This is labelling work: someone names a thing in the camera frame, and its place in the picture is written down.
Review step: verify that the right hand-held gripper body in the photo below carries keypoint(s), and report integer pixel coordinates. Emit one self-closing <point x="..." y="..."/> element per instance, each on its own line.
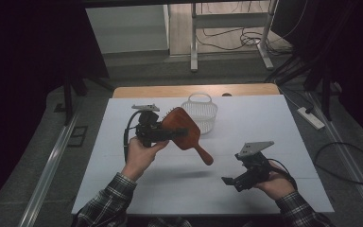
<point x="252" y="167"/>

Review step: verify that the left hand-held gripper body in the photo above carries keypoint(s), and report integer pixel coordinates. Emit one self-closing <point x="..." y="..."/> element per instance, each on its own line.
<point x="149" y="129"/>

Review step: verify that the brown wooden hairbrush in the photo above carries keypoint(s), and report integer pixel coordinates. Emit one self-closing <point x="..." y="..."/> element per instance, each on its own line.
<point x="179" y="119"/>

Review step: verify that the person's right hand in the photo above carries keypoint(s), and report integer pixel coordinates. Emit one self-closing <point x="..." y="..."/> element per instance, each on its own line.
<point x="275" y="187"/>

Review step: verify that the person's left hand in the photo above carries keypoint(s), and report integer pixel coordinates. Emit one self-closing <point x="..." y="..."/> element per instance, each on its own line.
<point x="138" y="159"/>

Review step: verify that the white plastic basket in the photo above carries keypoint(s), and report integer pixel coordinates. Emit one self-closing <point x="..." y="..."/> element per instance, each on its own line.
<point x="206" y="116"/>

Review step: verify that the wooden table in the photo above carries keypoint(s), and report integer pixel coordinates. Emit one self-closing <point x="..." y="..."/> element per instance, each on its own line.
<point x="157" y="91"/>

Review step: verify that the white board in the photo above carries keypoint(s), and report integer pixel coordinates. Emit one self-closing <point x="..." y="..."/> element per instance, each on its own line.
<point x="258" y="119"/>

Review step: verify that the dark table grommet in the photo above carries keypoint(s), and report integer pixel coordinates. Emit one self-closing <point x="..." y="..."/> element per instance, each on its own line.
<point x="227" y="94"/>

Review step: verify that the person's plaid clothing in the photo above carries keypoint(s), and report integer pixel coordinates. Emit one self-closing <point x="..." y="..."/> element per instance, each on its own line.
<point x="170" y="223"/>

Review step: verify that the black floor plate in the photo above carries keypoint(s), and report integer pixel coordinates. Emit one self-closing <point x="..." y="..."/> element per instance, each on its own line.
<point x="77" y="136"/>

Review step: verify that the white power strip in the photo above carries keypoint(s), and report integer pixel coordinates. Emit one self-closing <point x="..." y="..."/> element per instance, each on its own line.
<point x="312" y="119"/>

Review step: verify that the black tripod stand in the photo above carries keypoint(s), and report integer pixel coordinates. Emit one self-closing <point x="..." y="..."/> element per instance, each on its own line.
<point x="67" y="94"/>
<point x="326" y="94"/>

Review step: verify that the white cabinet panel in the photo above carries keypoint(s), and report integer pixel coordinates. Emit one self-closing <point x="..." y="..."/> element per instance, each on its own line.
<point x="126" y="28"/>

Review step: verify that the metal floor rail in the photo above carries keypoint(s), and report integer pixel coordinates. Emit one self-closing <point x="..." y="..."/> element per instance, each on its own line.
<point x="48" y="170"/>
<point x="346" y="154"/>

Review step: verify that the white desk frame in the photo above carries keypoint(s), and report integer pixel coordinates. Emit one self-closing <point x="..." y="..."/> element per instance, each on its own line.
<point x="227" y="20"/>

